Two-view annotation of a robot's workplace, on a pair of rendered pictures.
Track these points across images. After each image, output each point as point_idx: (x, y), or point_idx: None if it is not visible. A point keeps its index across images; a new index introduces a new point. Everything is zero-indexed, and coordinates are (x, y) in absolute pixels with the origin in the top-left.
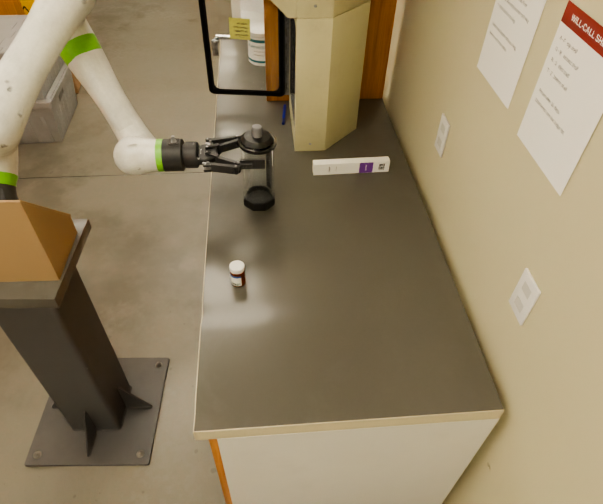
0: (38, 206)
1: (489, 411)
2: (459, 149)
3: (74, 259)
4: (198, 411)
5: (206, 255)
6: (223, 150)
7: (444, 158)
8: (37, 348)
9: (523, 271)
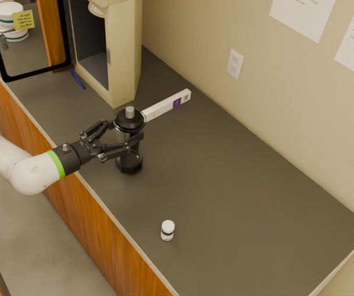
0: None
1: None
2: (260, 72)
3: (10, 295)
4: None
5: (124, 228)
6: (99, 137)
7: (241, 80)
8: None
9: None
